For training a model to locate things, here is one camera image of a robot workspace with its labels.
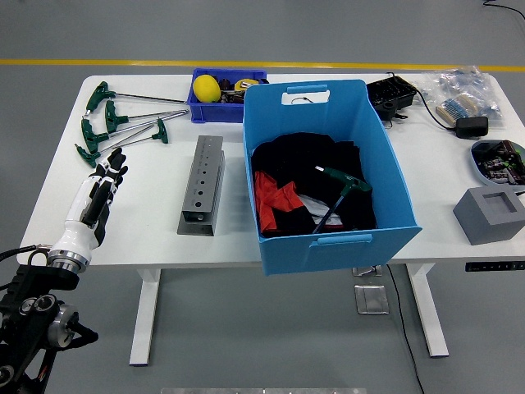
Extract black floor cable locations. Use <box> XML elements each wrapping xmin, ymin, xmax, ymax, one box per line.
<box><xmin>385</xmin><ymin>264</ymin><xmax>426</xmax><ymax>394</ymax></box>

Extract small metal floor plate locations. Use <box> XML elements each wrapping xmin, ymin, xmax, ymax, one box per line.
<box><xmin>351</xmin><ymin>264</ymin><xmax>384</xmax><ymax>277</ymax></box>

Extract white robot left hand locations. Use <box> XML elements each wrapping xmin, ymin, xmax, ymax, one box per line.
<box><xmin>48</xmin><ymin>147</ymin><xmax>130</xmax><ymax>263</ymax></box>

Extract pale blue oval tray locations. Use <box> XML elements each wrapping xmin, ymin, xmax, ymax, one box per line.
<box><xmin>469</xmin><ymin>139</ymin><xmax>525</xmax><ymax>187</ymax></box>

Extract small dark blue parts bin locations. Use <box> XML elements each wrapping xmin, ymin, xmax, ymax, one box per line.
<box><xmin>186</xmin><ymin>67</ymin><xmax>269</xmax><ymax>124</ymax></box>

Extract black plastic tray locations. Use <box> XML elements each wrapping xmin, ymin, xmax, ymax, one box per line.
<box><xmin>364</xmin><ymin>73</ymin><xmax>418</xmax><ymax>122</ymax></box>

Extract grey block with square recess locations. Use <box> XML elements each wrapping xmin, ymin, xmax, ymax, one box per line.
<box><xmin>452</xmin><ymin>186</ymin><xmax>525</xmax><ymax>246</ymax></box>

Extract thin black looped cable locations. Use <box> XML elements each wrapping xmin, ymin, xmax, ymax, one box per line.
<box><xmin>482</xmin><ymin>0</ymin><xmax>525</xmax><ymax>21</ymax></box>

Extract beige resistor strip bundle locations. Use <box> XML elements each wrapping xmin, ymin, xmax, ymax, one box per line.
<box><xmin>435</xmin><ymin>93</ymin><xmax>479</xmax><ymax>127</ymax></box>

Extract dark small hardware parts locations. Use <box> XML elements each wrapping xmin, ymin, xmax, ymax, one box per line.
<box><xmin>219</xmin><ymin>77</ymin><xmax>246</xmax><ymax>103</ymax></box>

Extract clear bag of blue parts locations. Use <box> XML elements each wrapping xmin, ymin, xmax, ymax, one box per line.
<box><xmin>418</xmin><ymin>65</ymin><xmax>504</xmax><ymax>131</ymax></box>

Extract black power adapter with cord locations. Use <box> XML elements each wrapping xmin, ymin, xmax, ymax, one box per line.
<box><xmin>414</xmin><ymin>88</ymin><xmax>491</xmax><ymax>140</ymax></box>

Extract grey metal tool stand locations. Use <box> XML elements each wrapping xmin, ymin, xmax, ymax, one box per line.
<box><xmin>176</xmin><ymin>135</ymin><xmax>226</xmax><ymax>237</ymax></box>

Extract large metal floor plate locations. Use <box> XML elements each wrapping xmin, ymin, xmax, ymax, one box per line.
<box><xmin>354</xmin><ymin>284</ymin><xmax>390</xmax><ymax>316</ymax></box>

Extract black and red cloth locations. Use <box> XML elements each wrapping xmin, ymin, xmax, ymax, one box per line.
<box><xmin>249</xmin><ymin>131</ymin><xmax>379</xmax><ymax>237</ymax></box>

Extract large light blue plastic box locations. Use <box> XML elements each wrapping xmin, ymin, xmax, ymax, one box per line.
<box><xmin>240</xmin><ymin>78</ymin><xmax>423</xmax><ymax>275</ymax></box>

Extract black desk control panel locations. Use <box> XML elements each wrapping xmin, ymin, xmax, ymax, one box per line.
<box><xmin>464</xmin><ymin>260</ymin><xmax>525</xmax><ymax>273</ymax></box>

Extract white table leg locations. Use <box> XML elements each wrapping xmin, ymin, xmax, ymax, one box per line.
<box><xmin>129</xmin><ymin>268</ymin><xmax>162</xmax><ymax>367</ymax></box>
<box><xmin>404</xmin><ymin>263</ymin><xmax>450</xmax><ymax>359</ymax></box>

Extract dark electronic components pile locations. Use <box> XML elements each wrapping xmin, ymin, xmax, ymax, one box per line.
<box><xmin>472</xmin><ymin>140</ymin><xmax>525</xmax><ymax>185</ymax></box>

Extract large green T-handle hex key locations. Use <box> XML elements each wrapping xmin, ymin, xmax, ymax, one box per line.
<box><xmin>312</xmin><ymin>164</ymin><xmax>373</xmax><ymax>235</ymax></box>

